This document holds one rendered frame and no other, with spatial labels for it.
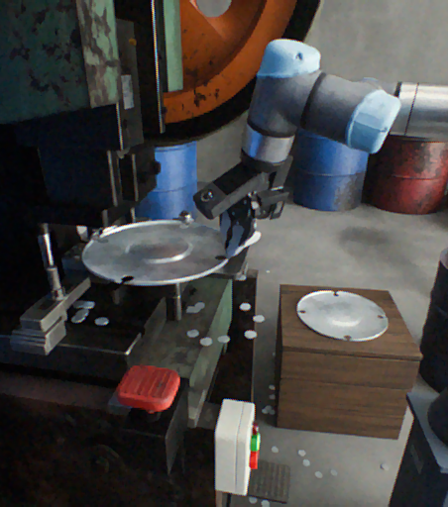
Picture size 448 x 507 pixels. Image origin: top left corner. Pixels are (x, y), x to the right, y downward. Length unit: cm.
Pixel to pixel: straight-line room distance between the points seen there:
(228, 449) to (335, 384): 75
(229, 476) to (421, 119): 61
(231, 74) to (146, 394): 75
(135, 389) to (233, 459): 22
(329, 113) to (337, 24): 343
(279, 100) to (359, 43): 342
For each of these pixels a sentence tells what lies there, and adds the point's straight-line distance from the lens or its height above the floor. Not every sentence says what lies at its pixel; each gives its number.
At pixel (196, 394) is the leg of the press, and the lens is 67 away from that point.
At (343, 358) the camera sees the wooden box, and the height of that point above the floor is 32.
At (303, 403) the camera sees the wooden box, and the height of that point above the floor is 12.
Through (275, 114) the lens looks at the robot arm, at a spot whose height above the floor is 105.
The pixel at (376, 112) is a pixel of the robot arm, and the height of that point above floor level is 105.
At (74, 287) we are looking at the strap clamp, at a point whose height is 76.
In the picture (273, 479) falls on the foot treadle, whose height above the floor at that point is 16.
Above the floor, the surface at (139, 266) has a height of 78.
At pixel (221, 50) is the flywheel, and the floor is 114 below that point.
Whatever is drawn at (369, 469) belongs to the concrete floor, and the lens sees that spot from 145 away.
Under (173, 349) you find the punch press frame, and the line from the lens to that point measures 75.
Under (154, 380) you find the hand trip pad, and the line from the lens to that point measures 52.
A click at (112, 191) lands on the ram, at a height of 92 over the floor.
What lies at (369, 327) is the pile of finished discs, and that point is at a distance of 138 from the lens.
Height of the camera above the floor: 111
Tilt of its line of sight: 27 degrees down
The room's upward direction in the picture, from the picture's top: straight up
